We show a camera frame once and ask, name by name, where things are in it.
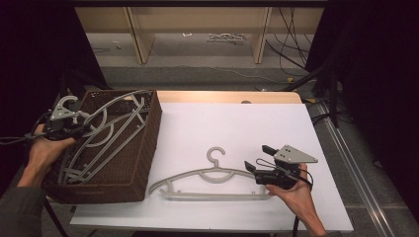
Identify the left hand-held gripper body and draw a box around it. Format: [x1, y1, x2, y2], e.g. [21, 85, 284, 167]
[43, 103, 82, 141]

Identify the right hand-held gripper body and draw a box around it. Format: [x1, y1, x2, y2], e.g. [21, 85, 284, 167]
[254, 144, 319, 191]

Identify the grey plastic clothes hanger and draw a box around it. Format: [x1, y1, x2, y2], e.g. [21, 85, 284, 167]
[57, 89, 153, 186]
[147, 146, 273, 202]

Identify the brown wicker basket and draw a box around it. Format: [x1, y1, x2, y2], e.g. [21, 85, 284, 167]
[42, 89, 163, 204]

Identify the person's left hand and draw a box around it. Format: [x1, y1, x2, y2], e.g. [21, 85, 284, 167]
[28, 123, 77, 172]

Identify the person's right hand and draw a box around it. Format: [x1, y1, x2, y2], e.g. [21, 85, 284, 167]
[265, 163, 314, 218]

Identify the black metal stand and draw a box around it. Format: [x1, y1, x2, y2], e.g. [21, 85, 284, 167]
[58, 70, 112, 110]
[282, 62, 341, 128]

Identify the white table mat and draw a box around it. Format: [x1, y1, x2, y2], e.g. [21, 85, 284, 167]
[70, 102, 354, 235]

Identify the black curtain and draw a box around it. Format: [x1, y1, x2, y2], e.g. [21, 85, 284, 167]
[0, 0, 112, 198]
[304, 0, 419, 215]

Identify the wooden table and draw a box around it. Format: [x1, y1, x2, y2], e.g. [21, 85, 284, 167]
[157, 91, 303, 105]

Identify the beige wooden shelf unit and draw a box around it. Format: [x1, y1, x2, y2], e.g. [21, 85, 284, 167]
[74, 6, 325, 65]

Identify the right hand-held gripper cable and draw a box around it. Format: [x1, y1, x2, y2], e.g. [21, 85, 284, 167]
[255, 157, 314, 237]

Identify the hand-held gripper cable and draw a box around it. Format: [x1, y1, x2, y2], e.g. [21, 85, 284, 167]
[255, 157, 314, 237]
[0, 112, 52, 146]

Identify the left hand-held gripper cable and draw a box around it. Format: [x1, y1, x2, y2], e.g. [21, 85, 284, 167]
[0, 112, 52, 146]

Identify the metal floor rail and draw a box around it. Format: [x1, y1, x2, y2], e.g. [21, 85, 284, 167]
[315, 102, 398, 237]

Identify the bundle of black cables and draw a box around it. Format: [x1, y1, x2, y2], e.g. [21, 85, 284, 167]
[266, 6, 314, 77]

